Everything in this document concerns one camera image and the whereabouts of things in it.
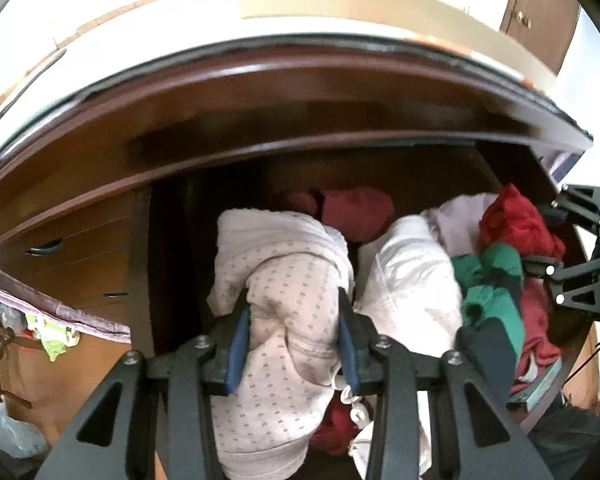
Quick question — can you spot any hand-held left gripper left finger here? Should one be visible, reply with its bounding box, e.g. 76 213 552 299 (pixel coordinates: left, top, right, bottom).
32 305 253 480

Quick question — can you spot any bright red underwear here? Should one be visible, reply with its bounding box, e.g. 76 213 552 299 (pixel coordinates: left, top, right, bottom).
479 184 567 262

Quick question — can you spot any pink quilted cloth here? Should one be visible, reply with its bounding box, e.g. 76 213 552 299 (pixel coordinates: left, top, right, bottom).
0 260 132 345

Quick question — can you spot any white plastic bag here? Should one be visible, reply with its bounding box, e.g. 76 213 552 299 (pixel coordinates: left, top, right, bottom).
0 409 48 462

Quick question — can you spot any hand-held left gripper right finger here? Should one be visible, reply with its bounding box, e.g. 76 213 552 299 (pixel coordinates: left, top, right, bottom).
336 285 556 480

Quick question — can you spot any plain white underwear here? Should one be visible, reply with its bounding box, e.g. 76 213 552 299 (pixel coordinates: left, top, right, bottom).
332 214 466 480

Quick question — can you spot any wooden cabinet door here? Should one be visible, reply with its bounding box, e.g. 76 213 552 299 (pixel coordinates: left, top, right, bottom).
499 0 582 75

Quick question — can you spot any green underwear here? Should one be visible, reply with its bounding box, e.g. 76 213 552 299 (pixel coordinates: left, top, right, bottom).
451 242 526 357

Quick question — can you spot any beige cardboard tray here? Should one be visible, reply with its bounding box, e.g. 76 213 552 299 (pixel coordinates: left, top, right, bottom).
234 0 557 93

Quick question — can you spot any person's dark clothing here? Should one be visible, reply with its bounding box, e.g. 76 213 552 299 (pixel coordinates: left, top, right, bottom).
524 395 600 463

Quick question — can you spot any yellow green cloth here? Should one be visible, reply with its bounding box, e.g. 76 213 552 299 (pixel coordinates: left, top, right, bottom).
26 312 79 362

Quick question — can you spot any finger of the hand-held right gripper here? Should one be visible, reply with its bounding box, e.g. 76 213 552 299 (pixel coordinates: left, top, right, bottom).
545 184 600 233
522 254 600 313

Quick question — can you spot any dark blue underwear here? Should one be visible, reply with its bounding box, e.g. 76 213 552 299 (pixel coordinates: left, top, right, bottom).
457 317 522 403

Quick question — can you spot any pale pink underwear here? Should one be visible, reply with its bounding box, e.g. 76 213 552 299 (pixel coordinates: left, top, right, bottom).
424 192 501 261

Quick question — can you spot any small wooden drawer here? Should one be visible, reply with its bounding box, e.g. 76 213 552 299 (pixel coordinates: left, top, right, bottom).
0 195 133 273
35 260 133 312

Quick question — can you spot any dotted white underwear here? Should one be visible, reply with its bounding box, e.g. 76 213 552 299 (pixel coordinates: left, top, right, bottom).
207 207 356 480

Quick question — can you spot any thin black cable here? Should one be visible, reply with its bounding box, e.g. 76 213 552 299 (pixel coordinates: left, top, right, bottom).
562 337 600 398

